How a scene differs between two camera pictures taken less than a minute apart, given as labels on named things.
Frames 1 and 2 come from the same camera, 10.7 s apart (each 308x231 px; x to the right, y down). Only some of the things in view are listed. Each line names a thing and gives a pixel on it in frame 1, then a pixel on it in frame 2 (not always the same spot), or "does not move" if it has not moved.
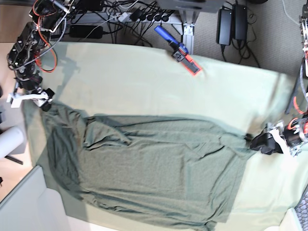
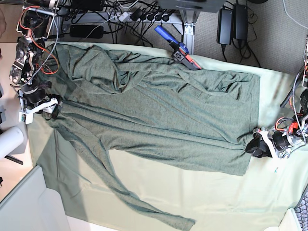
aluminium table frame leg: x=189 y=18 does not move
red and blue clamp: x=181 y=53 does not move
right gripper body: x=45 y=105 to x=48 y=115
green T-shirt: x=164 y=172 to x=152 y=110
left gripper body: x=266 y=142 does not move
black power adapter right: x=239 y=22 does not move
